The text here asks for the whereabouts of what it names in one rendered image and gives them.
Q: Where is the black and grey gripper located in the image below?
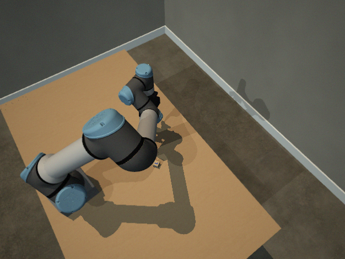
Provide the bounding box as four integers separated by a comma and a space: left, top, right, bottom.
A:
139, 91, 160, 120

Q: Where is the tan letter block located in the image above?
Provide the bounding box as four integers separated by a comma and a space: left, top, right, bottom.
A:
153, 160, 160, 168

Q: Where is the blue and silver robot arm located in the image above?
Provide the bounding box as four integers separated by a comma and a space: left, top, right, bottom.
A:
20, 63, 163, 213

